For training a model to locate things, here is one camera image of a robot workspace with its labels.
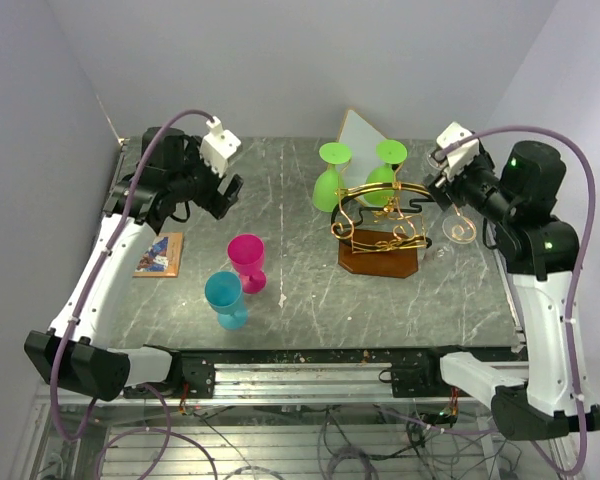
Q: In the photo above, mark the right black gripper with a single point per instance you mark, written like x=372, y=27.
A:
x=445, y=190

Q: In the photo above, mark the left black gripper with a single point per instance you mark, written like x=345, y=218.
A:
x=214, y=201

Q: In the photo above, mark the clear glass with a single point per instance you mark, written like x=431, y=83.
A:
x=458, y=231
x=436, y=159

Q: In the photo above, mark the pink wine glass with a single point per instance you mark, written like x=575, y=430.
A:
x=246, y=253

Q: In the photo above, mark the green wine glass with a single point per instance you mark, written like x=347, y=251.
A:
x=337, y=157
x=392, y=155

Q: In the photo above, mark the blue wine glass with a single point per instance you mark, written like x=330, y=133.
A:
x=223, y=292

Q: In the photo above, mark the gold wire glass rack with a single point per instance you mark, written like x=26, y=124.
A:
x=380, y=228

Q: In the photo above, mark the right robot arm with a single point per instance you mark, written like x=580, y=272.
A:
x=540, y=253

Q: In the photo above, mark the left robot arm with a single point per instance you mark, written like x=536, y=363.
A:
x=75, y=352

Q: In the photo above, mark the orange picture card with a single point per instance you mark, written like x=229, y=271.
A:
x=162, y=259

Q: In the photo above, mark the gold framed mirror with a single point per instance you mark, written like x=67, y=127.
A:
x=362, y=139

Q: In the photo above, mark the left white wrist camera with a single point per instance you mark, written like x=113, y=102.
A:
x=218, y=146

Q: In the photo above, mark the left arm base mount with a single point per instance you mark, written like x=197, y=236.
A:
x=192, y=375

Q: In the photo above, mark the aluminium frame rail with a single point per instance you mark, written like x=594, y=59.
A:
x=300, y=383

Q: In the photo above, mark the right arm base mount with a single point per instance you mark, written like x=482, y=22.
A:
x=416, y=372

